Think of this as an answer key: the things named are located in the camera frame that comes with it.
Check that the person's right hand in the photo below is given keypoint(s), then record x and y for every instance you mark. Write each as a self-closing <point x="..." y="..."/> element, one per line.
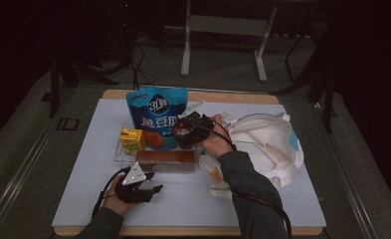
<point x="218" y="144"/>

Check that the brown drink carton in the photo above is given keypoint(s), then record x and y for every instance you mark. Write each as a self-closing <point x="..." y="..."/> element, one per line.
<point x="165" y="156"/>

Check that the blue snack bag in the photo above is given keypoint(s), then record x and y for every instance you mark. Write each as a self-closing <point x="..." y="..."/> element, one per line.
<point x="156" y="109"/>

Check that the black metal frame stand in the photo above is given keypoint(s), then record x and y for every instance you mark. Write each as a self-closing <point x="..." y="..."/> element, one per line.
<point x="329" y="99"/>

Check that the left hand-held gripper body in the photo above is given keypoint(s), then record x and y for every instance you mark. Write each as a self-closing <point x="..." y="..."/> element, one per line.
<point x="133" y="194"/>

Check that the clear plastic container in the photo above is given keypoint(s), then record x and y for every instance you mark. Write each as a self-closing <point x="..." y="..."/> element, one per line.
<point x="123" y="156"/>

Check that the person's left hand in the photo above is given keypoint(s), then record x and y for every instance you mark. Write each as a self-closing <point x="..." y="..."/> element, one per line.
<point x="115" y="202"/>

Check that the white metal stand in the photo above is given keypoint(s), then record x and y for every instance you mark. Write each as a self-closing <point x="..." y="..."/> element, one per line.
<point x="228" y="26"/>

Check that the metal floor rail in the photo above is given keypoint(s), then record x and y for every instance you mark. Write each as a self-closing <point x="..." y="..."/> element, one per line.
<point x="349" y="186"/>
<point x="20" y="172"/>

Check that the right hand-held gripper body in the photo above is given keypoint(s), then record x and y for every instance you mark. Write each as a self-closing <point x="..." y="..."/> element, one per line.
<point x="203" y="127"/>

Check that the yellow drink carton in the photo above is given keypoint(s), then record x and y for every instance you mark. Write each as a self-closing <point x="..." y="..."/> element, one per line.
<point x="132" y="141"/>

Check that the black tripod stand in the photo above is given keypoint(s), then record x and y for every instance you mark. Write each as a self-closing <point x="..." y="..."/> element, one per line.
<point x="54" y="86"/>

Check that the white table mat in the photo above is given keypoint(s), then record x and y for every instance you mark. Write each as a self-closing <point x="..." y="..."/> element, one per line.
<point x="183" y="212"/>

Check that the white printed tote bag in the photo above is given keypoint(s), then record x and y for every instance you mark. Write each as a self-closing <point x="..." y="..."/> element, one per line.
<point x="272" y="149"/>

